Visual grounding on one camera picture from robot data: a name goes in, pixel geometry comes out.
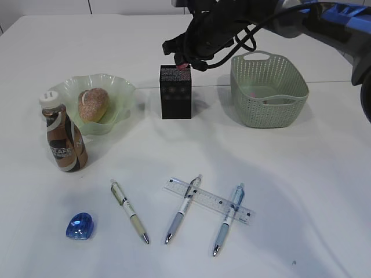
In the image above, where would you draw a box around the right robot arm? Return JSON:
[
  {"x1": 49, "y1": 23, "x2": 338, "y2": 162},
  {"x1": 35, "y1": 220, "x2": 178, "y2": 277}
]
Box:
[{"x1": 162, "y1": 1, "x2": 370, "y2": 118}]

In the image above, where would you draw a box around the beige pen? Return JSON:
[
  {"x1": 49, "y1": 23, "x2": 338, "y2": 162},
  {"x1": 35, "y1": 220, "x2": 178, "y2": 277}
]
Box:
[{"x1": 110, "y1": 180, "x2": 150, "y2": 244}]

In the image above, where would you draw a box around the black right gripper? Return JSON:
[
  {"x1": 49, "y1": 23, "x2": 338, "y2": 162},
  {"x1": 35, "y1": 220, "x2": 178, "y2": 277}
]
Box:
[{"x1": 162, "y1": 1, "x2": 261, "y2": 72}]

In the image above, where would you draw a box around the Nescafe coffee bottle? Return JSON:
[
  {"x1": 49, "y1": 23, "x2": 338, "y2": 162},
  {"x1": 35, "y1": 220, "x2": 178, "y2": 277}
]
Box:
[{"x1": 39, "y1": 91, "x2": 88, "y2": 173}]

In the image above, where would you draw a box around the green glass wavy plate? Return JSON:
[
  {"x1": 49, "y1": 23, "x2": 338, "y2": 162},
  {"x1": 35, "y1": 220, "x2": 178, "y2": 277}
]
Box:
[{"x1": 50, "y1": 74, "x2": 135, "y2": 136}]

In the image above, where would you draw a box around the green plastic basket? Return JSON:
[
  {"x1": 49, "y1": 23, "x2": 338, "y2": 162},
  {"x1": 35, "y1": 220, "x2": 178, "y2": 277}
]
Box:
[{"x1": 230, "y1": 51, "x2": 309, "y2": 129}]

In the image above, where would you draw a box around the pink pencil sharpener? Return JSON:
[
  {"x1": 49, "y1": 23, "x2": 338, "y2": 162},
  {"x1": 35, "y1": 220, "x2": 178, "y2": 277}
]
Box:
[{"x1": 176, "y1": 63, "x2": 189, "y2": 70}]

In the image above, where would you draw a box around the bread roll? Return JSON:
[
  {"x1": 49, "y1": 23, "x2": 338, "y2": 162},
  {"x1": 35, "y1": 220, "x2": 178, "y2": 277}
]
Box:
[{"x1": 78, "y1": 87, "x2": 110, "y2": 123}]

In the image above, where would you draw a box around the clear plastic ruler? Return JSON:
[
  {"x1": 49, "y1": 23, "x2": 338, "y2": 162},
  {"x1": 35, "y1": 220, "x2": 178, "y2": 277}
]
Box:
[{"x1": 165, "y1": 178, "x2": 256, "y2": 225}]

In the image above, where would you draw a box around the grey blue pen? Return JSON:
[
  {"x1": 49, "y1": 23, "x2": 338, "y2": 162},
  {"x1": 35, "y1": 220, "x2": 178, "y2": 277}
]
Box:
[{"x1": 165, "y1": 174, "x2": 202, "y2": 245}]

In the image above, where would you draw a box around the light blue pen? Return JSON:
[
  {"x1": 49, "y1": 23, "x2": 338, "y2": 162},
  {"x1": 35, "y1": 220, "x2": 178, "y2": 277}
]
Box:
[{"x1": 213, "y1": 183, "x2": 245, "y2": 257}]

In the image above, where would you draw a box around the black pen holder box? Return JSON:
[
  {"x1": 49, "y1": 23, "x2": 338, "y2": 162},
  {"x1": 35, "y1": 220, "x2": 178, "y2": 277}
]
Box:
[{"x1": 159, "y1": 65, "x2": 192, "y2": 119}]

